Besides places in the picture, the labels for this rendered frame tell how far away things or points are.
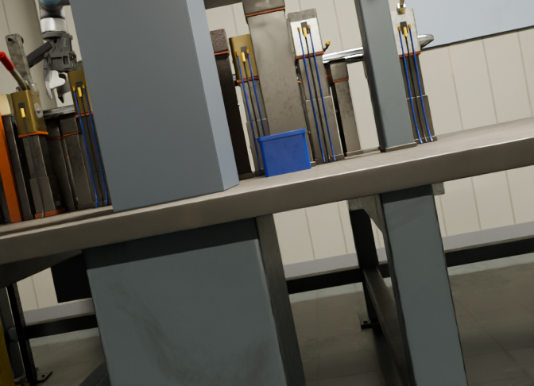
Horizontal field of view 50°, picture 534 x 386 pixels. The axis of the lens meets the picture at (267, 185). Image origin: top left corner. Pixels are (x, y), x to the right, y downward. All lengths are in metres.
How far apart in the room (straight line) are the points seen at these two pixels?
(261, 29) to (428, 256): 0.75
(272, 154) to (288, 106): 0.17
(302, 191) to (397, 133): 0.63
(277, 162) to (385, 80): 0.35
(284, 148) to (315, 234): 2.25
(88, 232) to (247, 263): 0.25
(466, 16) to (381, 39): 2.20
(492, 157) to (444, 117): 2.69
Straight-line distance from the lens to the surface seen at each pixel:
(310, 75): 1.57
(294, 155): 1.27
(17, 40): 1.77
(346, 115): 1.72
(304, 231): 3.49
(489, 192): 3.61
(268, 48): 1.41
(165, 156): 1.00
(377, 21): 1.44
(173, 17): 1.02
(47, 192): 1.69
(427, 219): 0.89
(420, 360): 0.94
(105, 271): 1.00
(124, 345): 1.02
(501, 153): 0.86
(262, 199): 0.83
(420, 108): 1.60
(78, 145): 1.80
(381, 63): 1.43
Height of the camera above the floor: 0.74
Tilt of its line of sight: 3 degrees down
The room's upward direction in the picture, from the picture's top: 11 degrees counter-clockwise
